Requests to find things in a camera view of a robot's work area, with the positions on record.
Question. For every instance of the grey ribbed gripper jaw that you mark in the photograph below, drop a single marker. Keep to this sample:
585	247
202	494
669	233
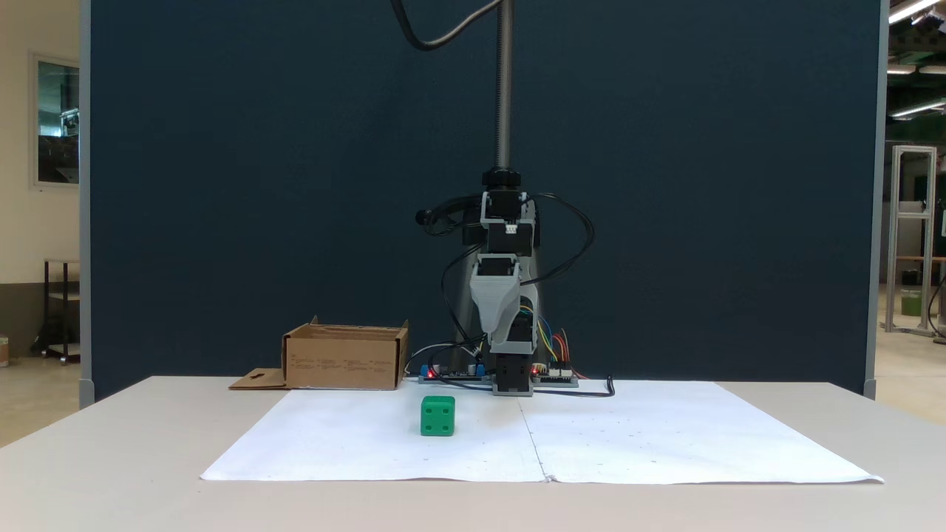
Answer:
497	307

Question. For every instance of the green die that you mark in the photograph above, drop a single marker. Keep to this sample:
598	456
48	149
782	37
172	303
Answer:
437	416

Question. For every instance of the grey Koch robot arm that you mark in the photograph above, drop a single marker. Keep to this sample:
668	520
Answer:
512	373

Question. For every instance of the green bin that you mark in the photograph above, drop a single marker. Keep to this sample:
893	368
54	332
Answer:
911	304

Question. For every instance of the blue circuit board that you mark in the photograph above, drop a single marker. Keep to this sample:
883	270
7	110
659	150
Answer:
451	374

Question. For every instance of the brown cardboard box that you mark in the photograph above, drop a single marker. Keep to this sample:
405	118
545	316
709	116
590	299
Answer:
344	362

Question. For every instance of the white paper sheet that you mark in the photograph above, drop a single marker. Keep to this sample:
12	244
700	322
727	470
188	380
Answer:
665	436
347	443

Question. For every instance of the dark blue partition panel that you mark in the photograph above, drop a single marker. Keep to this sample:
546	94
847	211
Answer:
259	185

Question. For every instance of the ceiling strip light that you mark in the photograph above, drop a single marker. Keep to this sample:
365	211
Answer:
913	9
902	69
916	109

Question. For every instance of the black shelf cart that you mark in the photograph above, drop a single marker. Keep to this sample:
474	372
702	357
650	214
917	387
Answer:
46	310

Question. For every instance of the framed window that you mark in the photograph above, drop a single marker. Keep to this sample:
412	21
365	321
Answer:
59	118

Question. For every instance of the metal camera stand pole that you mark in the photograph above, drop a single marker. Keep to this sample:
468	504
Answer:
504	89

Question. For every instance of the aluminium profile frame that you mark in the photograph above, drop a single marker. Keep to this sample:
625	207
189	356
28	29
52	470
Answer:
929	244

